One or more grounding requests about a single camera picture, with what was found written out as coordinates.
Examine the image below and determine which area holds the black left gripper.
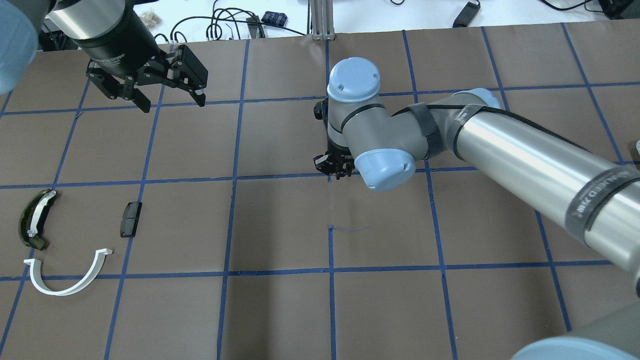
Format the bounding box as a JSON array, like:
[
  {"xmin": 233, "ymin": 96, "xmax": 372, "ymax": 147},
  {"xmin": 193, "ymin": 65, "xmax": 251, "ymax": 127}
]
[{"xmin": 75, "ymin": 7, "xmax": 209, "ymax": 113}]

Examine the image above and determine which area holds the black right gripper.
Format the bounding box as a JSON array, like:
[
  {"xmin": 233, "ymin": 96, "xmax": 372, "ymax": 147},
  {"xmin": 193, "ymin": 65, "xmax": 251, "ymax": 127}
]
[{"xmin": 313, "ymin": 98, "xmax": 355, "ymax": 180}]

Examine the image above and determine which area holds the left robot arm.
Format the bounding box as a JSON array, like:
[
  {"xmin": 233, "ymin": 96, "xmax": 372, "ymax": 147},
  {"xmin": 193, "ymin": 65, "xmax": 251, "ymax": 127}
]
[{"xmin": 0, "ymin": 0, "xmax": 209, "ymax": 113}]

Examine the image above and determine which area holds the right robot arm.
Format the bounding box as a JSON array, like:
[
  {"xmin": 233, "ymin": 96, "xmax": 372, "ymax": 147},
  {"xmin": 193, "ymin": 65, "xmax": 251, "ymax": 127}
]
[{"xmin": 313, "ymin": 57, "xmax": 640, "ymax": 293}]

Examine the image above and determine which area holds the brown packet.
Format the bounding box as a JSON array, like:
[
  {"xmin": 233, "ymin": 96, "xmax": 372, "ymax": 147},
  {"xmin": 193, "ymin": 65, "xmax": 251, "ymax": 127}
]
[{"xmin": 138, "ymin": 10, "xmax": 163, "ymax": 29}]

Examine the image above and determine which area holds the blue checkered pouch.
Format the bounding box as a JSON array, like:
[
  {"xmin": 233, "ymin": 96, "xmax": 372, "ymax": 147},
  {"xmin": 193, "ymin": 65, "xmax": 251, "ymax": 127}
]
[{"xmin": 260, "ymin": 11, "xmax": 289, "ymax": 28}]

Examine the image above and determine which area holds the black brake pad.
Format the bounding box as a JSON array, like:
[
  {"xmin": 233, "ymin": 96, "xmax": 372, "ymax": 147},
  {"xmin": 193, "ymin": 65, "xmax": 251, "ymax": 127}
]
[{"xmin": 119, "ymin": 202, "xmax": 143, "ymax": 239}]

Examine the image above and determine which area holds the green curved brake shoe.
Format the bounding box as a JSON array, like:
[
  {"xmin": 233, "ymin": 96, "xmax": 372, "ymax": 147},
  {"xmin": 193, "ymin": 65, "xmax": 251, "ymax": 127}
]
[{"xmin": 18, "ymin": 188, "xmax": 58, "ymax": 251}]

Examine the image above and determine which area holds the black power adapter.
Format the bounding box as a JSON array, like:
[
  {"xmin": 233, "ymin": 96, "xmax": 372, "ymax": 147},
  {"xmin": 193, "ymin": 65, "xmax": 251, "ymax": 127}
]
[{"xmin": 452, "ymin": 0, "xmax": 482, "ymax": 28}]

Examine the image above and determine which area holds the white curved plastic clip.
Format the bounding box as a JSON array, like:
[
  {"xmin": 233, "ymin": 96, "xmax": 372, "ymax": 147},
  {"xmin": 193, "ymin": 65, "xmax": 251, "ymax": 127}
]
[{"xmin": 23, "ymin": 248, "xmax": 114, "ymax": 297}]

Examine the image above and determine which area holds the aluminium frame post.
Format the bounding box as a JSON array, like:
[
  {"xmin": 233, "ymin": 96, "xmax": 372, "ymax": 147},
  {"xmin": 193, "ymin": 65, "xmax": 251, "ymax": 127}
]
[{"xmin": 308, "ymin": 0, "xmax": 336, "ymax": 41}]

